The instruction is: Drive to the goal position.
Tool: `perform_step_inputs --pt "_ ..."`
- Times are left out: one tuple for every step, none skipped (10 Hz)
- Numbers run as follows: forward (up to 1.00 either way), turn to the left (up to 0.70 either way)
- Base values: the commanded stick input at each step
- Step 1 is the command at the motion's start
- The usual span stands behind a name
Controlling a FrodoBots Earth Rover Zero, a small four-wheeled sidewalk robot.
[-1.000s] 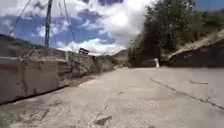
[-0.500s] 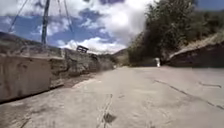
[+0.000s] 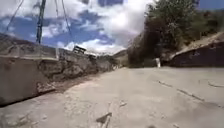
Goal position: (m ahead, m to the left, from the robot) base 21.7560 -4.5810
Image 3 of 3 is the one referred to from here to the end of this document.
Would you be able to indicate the dark stone embankment wall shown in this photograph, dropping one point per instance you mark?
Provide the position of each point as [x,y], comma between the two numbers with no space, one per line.
[200,53]

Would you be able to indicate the large green trees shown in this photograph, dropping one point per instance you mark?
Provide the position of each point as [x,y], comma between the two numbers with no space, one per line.
[170,26]

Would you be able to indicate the small white post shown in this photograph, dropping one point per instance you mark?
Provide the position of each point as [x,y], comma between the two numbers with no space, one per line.
[158,62]

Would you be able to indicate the grey concrete road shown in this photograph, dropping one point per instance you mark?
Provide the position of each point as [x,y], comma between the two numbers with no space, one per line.
[133,96]

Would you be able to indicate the distant brown hill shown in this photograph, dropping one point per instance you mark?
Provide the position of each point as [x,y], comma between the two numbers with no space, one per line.
[120,56]

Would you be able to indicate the small dark frame structure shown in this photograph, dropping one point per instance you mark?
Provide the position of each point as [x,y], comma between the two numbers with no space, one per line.
[79,49]

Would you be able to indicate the blue metal pole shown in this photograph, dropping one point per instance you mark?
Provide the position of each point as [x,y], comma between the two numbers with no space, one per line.
[40,21]

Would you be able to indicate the weathered concrete barrier wall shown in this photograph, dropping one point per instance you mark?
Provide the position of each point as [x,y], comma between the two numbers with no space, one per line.
[30,73]

